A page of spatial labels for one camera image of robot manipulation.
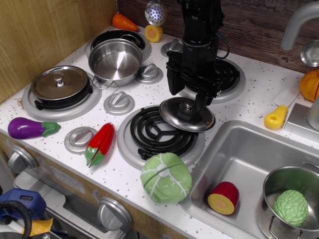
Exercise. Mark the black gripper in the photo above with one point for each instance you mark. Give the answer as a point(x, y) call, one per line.
point(196, 57)

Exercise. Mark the small steel pot lid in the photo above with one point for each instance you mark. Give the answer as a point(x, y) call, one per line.
point(180, 112)

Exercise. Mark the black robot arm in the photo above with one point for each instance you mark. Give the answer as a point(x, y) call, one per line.
point(202, 20)

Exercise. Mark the silver stove knob upper centre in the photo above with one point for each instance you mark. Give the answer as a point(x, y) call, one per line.
point(149, 74)

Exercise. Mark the silver stove knob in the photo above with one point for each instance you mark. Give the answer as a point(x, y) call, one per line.
point(174, 46)
point(149, 74)
point(77, 140)
point(119, 104)

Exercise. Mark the silver stove knob back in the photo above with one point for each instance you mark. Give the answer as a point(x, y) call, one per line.
point(174, 46)

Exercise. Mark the silver stove knob front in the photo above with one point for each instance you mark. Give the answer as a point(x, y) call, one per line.
point(77, 140)

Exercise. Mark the large steel lid with knob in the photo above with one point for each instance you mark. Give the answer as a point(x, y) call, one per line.
point(59, 83)

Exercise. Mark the back right black burner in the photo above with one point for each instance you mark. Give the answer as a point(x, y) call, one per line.
point(222, 76)

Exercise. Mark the black burner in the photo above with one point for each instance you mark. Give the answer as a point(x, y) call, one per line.
point(222, 76)
point(119, 34)
point(153, 135)
point(67, 102)

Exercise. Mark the front right black burner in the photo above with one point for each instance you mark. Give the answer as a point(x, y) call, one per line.
point(153, 135)

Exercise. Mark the yellow toy corn piece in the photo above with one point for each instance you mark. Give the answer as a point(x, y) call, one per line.
point(153, 33)

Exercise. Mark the empty steel pot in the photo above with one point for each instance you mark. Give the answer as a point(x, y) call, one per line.
point(115, 63)

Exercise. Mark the silver sink basin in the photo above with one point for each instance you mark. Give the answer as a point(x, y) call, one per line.
point(244, 155)

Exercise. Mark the steel slotted spoon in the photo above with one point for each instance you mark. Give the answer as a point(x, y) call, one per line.
point(155, 12)

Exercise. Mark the back left black burner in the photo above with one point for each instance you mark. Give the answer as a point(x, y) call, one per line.
point(119, 34)

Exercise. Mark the green toy cabbage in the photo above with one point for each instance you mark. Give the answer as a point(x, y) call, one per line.
point(166, 178)

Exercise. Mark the orange toy carrot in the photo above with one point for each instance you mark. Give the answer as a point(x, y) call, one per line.
point(124, 23)

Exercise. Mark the red toy chili pepper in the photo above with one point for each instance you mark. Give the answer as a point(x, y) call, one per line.
point(99, 146)

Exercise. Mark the red yellow toy fruit half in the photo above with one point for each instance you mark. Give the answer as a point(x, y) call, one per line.
point(224, 198)

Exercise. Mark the orange toy pumpkin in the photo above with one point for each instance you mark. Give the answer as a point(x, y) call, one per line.
point(309, 85)

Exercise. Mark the steel ladle bowl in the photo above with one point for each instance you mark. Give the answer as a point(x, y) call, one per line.
point(310, 53)

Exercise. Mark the grey faucet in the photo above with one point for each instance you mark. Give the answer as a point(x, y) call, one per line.
point(297, 20)

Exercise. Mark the silver oven knob right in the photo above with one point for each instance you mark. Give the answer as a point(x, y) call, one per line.
point(112, 215)

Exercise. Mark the silver oven knob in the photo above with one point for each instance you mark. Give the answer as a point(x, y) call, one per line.
point(20, 160)
point(112, 215)

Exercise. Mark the front left black burner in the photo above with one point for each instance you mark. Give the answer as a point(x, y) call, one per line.
point(67, 102)

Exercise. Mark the light green toy artichoke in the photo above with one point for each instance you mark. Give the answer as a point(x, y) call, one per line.
point(292, 207)

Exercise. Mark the steel pot in sink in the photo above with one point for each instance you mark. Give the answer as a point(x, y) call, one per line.
point(304, 179)

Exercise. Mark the purple toy eggplant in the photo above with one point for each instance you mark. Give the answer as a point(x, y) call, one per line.
point(22, 128)

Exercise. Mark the silver oven knob left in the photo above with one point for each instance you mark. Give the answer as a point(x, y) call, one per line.
point(20, 160)

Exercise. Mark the yellow handled toy knife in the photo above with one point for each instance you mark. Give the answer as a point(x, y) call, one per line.
point(276, 118)

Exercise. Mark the grey oven door handle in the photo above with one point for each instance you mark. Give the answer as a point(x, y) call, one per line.
point(72, 203)

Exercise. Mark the blue clamp handle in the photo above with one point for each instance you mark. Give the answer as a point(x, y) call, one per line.
point(33, 201)

